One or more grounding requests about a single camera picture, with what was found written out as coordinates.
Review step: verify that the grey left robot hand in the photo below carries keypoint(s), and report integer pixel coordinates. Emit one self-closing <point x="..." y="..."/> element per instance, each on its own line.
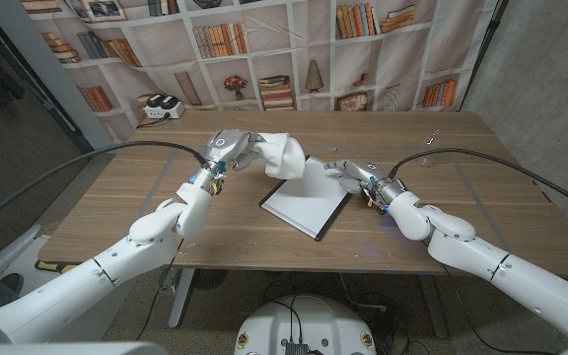
<point x="227" y="145"/>

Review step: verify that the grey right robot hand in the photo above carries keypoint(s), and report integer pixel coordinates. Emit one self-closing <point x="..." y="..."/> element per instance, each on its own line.
<point x="363" y="172"/>

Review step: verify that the white cloth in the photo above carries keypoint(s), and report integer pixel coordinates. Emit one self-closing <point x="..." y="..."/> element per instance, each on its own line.
<point x="284" y="155"/>

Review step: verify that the small whiteboard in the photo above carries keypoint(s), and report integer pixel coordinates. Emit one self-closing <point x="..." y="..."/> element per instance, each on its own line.
<point x="308" y="207"/>

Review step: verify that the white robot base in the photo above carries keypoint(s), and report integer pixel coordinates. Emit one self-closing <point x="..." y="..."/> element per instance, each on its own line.
<point x="304" y="320"/>

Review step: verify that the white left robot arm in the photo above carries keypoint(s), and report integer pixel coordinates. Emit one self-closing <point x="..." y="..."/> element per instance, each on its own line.
<point x="67" y="291"/>

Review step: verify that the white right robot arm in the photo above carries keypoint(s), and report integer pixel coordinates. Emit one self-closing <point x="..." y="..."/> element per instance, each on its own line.
<point x="511" y="271"/>

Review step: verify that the black plug adapter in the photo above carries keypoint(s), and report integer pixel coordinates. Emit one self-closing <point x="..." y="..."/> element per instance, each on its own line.
<point x="169" y="102"/>
<point x="156" y="100"/>

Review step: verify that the white power strip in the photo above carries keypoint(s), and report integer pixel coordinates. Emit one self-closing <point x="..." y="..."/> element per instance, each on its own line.
<point x="163" y="112"/>

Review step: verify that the printed bookshelf backdrop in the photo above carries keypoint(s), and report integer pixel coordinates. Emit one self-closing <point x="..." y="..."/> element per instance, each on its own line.
<point x="284" y="54"/>

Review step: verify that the grey table leg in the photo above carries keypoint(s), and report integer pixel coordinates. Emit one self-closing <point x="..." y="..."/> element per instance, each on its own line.
<point x="434" y="305"/>
<point x="181" y="296"/>

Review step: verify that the black backdrop stand pole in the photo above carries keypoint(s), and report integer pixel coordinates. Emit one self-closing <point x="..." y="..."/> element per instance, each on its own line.
<point x="486" y="44"/>

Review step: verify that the dark perforated partition panel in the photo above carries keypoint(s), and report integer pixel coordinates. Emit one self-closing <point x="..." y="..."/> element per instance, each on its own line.
<point x="8" y="148"/>

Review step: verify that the white robot torso edge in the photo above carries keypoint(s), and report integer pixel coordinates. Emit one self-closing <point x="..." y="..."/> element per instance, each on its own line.
<point x="67" y="349"/>

